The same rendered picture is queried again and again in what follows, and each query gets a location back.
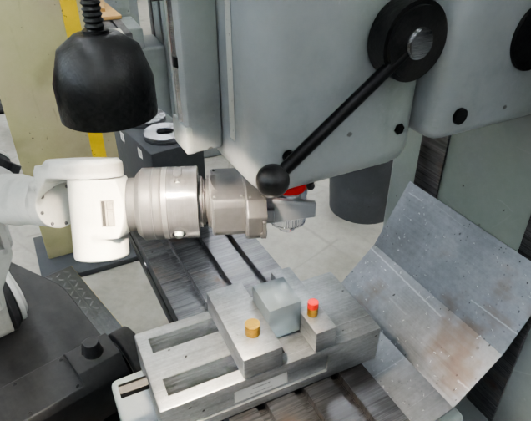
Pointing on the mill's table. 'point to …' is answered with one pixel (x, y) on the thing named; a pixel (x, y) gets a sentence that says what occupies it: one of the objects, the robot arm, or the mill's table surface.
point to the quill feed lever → (403, 34)
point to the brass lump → (252, 327)
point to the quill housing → (304, 87)
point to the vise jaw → (235, 294)
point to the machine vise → (300, 362)
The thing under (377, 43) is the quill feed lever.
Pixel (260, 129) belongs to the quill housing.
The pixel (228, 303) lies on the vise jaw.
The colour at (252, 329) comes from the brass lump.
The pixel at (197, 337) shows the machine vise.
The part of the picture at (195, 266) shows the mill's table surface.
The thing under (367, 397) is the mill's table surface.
